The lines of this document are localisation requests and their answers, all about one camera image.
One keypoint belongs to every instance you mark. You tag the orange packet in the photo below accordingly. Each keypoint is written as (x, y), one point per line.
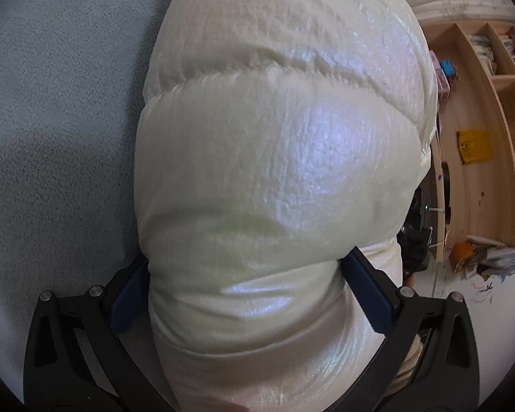
(461, 257)

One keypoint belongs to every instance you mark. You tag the wooden bookshelf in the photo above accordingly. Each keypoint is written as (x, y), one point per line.
(504, 98)

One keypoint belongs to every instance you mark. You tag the cream puffer jacket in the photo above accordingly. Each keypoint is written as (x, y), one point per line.
(274, 171)

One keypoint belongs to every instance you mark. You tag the pink box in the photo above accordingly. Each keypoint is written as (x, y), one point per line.
(438, 77)

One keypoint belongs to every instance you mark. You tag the curved wooden panel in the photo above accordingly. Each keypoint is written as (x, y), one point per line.
(437, 231)

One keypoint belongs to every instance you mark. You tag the blue toy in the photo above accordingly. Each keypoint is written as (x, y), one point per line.
(448, 70)

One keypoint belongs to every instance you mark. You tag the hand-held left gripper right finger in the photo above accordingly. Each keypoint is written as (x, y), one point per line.
(369, 298)

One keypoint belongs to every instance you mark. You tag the pile of papers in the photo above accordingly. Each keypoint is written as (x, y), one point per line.
(498, 257)

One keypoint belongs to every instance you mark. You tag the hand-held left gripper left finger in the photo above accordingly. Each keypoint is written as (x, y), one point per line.
(124, 302)

